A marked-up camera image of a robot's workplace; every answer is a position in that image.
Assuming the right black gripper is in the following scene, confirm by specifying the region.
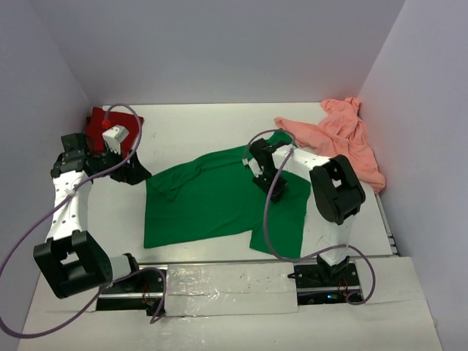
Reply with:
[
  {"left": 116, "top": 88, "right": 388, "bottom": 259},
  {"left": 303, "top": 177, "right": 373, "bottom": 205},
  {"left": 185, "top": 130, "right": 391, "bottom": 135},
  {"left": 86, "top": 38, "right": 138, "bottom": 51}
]
[{"left": 253, "top": 169, "right": 288, "bottom": 204}]

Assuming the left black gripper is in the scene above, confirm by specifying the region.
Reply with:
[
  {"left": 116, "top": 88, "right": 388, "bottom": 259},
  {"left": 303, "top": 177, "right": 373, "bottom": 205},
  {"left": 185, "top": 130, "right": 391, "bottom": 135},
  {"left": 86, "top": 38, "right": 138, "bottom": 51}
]
[{"left": 94, "top": 142, "right": 151, "bottom": 185}]

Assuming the green t-shirt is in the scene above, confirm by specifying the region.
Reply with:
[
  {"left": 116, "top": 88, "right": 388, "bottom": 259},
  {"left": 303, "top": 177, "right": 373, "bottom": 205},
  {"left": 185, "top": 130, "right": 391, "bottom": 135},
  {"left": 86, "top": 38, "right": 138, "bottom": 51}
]
[{"left": 143, "top": 146, "right": 311, "bottom": 258}]

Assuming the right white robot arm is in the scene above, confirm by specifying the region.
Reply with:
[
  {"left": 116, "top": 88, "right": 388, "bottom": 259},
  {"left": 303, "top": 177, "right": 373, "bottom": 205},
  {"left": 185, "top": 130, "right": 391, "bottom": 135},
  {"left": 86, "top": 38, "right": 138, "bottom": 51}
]
[{"left": 242, "top": 138, "right": 366, "bottom": 286}]

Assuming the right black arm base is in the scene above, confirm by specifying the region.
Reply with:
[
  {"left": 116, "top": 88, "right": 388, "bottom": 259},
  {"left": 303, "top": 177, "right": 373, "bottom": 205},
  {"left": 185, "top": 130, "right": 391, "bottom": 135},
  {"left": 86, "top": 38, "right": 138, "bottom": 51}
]
[{"left": 287, "top": 263, "right": 363, "bottom": 306}]

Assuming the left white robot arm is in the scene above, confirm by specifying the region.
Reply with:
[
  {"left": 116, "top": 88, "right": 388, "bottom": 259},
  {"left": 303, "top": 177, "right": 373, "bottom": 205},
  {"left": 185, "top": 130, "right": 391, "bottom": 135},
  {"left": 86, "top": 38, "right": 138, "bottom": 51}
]
[{"left": 33, "top": 125, "right": 151, "bottom": 299}]

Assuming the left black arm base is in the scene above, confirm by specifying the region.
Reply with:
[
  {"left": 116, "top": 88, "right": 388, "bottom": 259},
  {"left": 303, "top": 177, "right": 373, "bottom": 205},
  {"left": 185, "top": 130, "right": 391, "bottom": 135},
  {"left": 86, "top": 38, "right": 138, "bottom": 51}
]
[{"left": 96, "top": 267, "right": 167, "bottom": 317}]

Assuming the red folded t-shirt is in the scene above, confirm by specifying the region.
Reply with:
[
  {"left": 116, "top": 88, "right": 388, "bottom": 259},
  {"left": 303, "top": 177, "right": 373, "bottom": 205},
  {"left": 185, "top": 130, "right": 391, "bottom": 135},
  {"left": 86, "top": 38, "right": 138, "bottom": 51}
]
[{"left": 85, "top": 107, "right": 138, "bottom": 156}]

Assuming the salmon pink t-shirt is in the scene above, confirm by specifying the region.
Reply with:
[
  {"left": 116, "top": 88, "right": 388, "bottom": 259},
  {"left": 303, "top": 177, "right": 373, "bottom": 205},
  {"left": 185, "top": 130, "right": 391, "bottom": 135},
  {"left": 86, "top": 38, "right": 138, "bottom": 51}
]
[{"left": 274, "top": 97, "right": 386, "bottom": 194}]

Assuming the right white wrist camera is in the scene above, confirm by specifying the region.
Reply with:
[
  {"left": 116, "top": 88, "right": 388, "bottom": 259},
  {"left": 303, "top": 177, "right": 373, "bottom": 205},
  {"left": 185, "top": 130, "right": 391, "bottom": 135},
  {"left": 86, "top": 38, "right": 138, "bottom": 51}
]
[{"left": 242, "top": 158, "right": 263, "bottom": 178}]

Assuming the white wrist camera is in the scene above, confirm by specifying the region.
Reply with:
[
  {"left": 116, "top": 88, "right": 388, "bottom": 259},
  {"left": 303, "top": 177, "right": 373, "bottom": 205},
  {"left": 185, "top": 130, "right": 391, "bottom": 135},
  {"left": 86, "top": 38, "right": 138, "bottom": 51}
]
[
  {"left": 102, "top": 125, "right": 129, "bottom": 154},
  {"left": 242, "top": 158, "right": 263, "bottom": 178}
]

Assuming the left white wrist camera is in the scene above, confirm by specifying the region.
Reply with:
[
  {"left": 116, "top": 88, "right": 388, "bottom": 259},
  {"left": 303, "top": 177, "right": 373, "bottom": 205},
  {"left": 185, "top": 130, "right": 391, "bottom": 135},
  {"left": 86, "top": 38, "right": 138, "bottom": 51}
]
[{"left": 102, "top": 125, "right": 129, "bottom": 154}]

